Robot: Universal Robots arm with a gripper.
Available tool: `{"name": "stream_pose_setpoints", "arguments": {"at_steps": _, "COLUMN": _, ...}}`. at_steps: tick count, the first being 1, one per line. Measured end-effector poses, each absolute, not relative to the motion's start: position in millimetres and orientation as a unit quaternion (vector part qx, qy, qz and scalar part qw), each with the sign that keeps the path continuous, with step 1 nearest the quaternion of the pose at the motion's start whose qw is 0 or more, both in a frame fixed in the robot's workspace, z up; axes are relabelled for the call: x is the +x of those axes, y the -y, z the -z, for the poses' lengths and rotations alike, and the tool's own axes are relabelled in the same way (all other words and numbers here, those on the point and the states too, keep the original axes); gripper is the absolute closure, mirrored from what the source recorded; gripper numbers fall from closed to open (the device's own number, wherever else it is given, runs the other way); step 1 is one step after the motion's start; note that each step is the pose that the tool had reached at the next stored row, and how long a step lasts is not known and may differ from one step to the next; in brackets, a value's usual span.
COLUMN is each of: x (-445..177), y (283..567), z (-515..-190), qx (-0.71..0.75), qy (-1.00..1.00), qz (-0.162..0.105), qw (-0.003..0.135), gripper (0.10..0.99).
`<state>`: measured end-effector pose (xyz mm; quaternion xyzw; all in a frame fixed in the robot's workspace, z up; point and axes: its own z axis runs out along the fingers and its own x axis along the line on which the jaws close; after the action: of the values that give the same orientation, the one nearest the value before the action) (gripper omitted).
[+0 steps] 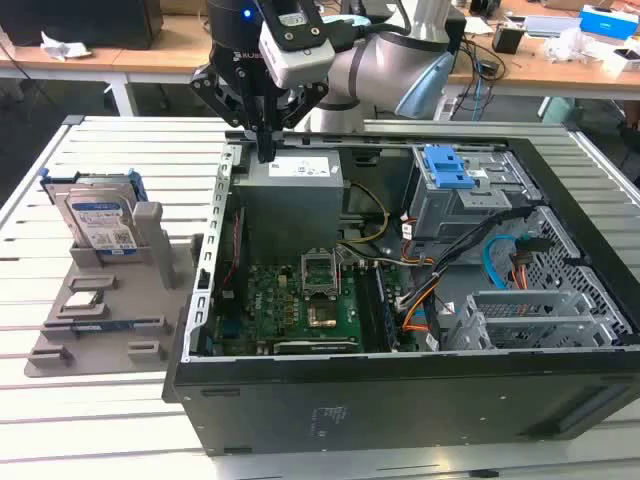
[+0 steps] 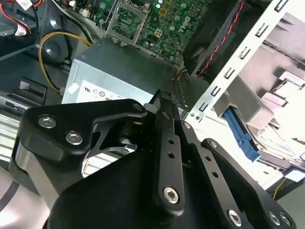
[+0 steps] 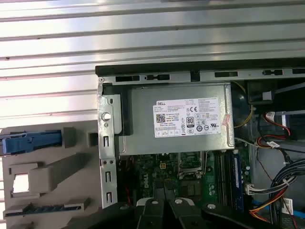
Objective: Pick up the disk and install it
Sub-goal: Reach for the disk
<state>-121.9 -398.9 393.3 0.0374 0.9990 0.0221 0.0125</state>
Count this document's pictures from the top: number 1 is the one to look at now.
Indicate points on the crumpled white paper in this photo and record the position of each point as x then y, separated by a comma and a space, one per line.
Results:
62, 47

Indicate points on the grey power supply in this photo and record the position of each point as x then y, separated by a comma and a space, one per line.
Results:
290, 210

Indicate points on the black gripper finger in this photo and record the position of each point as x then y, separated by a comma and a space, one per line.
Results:
220, 95
307, 102

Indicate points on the grey flat box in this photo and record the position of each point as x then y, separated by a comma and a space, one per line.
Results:
550, 25

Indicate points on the grey parts rack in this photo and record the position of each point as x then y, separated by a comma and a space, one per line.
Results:
140, 310

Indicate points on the long wooden desk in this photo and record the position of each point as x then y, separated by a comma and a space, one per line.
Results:
150, 57

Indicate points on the CPU socket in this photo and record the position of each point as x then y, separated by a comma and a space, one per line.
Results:
322, 314

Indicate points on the white phone box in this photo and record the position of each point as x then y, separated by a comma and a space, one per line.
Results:
625, 60

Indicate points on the metal drive cage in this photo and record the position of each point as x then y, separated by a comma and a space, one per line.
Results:
450, 210

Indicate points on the green motherboard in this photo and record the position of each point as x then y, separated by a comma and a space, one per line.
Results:
270, 300

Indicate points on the silver CPU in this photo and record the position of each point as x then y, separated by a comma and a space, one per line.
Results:
82, 300

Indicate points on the graphics card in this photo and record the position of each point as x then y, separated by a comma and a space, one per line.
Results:
315, 346

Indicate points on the hard disk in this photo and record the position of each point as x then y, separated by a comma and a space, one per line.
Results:
100, 215

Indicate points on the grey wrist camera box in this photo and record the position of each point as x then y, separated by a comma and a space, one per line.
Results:
300, 62

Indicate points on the clear plastic bag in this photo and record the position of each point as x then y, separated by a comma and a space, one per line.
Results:
575, 45

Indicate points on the blue plastic drive carrier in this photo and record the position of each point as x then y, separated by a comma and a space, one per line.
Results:
445, 172

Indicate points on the black RAM slot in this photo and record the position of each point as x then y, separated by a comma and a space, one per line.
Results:
367, 310
389, 310

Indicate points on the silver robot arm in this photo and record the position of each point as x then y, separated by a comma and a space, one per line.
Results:
390, 55

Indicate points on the small black box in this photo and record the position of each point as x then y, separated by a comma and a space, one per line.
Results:
507, 40

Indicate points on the large black equipment case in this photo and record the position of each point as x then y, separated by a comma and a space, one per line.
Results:
75, 22

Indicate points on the metal disk bay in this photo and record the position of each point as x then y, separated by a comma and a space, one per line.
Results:
525, 325

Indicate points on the blue cardboard box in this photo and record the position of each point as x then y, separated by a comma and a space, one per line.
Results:
607, 20

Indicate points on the pale green bin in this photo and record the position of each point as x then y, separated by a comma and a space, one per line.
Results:
557, 110

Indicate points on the black PC case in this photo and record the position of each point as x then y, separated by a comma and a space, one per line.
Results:
400, 410

